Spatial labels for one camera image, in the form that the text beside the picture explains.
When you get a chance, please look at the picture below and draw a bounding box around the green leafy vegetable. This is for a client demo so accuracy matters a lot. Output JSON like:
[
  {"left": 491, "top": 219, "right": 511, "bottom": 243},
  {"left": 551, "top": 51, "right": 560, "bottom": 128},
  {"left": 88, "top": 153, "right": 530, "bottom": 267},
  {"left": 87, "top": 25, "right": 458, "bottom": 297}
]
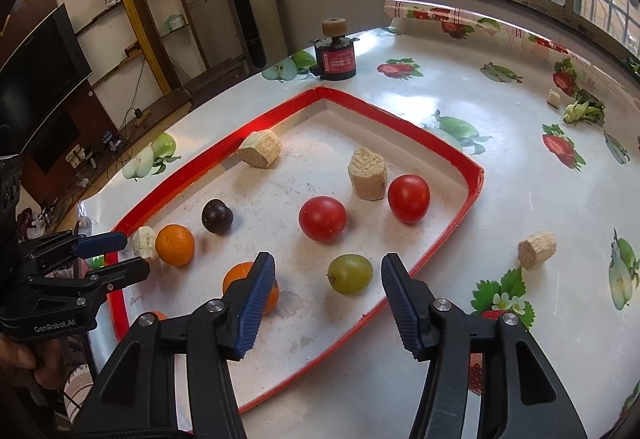
[{"left": 562, "top": 89, "right": 607, "bottom": 126}]

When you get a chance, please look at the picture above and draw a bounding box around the person's left hand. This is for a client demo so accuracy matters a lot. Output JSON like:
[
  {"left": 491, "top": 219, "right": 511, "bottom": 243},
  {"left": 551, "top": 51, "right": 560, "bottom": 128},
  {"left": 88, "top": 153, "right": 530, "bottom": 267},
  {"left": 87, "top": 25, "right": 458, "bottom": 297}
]
[{"left": 0, "top": 336, "right": 63, "bottom": 390}]

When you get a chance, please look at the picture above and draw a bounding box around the beige bread chunk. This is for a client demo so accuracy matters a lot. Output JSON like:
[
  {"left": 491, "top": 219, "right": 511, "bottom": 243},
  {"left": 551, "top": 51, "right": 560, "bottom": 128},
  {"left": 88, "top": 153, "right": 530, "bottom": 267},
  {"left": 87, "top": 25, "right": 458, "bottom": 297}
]
[
  {"left": 237, "top": 129, "right": 283, "bottom": 169},
  {"left": 348, "top": 148, "right": 388, "bottom": 202},
  {"left": 131, "top": 225, "right": 158, "bottom": 264}
]

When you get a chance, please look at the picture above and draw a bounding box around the black motor with red label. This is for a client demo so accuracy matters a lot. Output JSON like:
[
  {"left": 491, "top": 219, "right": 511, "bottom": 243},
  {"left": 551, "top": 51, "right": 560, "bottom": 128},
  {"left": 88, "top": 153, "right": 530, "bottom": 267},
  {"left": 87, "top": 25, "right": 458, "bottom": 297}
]
[{"left": 308, "top": 35, "right": 362, "bottom": 81}]

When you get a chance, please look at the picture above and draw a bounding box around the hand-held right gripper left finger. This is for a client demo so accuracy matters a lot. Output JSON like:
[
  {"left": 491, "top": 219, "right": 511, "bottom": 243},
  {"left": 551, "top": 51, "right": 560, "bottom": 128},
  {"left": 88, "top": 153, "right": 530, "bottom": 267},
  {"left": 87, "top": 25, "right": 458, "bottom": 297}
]
[{"left": 70, "top": 251, "right": 277, "bottom": 439}]

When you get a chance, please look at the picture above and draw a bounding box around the dark purple plum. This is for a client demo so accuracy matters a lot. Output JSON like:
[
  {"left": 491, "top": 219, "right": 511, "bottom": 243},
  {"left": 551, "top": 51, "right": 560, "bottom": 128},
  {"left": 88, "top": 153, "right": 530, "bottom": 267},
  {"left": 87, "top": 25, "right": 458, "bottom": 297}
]
[{"left": 201, "top": 199, "right": 234, "bottom": 235}]

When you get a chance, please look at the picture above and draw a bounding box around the black television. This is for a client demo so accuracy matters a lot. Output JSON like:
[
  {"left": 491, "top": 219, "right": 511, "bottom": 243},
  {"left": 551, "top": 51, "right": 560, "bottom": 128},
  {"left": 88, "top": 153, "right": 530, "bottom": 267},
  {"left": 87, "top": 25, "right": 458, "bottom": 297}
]
[{"left": 0, "top": 3, "right": 94, "bottom": 130}]

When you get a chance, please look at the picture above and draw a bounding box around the red rimmed white tray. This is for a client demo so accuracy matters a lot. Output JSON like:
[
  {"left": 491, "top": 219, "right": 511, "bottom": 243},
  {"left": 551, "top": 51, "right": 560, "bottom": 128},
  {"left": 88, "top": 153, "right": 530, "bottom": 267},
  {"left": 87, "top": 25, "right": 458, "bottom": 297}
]
[{"left": 106, "top": 88, "right": 485, "bottom": 415}]

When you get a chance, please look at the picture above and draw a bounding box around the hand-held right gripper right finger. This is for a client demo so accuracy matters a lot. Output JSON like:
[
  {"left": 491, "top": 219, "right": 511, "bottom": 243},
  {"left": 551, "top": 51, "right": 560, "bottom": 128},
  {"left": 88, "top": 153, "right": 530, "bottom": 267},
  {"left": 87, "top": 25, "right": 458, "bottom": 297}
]
[{"left": 381, "top": 253, "right": 590, "bottom": 439}]

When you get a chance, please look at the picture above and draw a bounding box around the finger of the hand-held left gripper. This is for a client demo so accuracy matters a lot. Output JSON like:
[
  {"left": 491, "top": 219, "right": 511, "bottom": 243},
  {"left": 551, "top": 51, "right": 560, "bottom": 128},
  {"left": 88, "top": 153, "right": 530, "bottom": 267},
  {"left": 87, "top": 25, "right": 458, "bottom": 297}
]
[
  {"left": 20, "top": 230, "right": 128, "bottom": 270},
  {"left": 25, "top": 256, "right": 151, "bottom": 307}
]

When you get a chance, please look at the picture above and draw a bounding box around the wooden shelf unit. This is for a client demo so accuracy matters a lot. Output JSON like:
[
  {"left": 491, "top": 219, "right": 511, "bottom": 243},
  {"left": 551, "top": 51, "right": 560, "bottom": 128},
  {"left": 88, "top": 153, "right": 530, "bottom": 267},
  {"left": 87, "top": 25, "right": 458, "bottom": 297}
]
[{"left": 45, "top": 0, "right": 221, "bottom": 95}]

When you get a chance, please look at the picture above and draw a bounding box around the red tomato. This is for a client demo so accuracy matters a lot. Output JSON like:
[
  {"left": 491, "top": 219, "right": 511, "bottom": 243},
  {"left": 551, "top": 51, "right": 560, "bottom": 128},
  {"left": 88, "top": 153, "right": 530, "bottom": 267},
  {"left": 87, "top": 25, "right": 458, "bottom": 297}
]
[
  {"left": 387, "top": 174, "right": 431, "bottom": 224},
  {"left": 298, "top": 196, "right": 348, "bottom": 242}
]

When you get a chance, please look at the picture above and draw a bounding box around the green grape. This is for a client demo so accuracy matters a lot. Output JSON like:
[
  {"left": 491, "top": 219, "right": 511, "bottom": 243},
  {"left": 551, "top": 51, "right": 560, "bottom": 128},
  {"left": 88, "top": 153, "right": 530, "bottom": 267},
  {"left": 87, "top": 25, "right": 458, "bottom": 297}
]
[{"left": 327, "top": 253, "right": 374, "bottom": 296}]

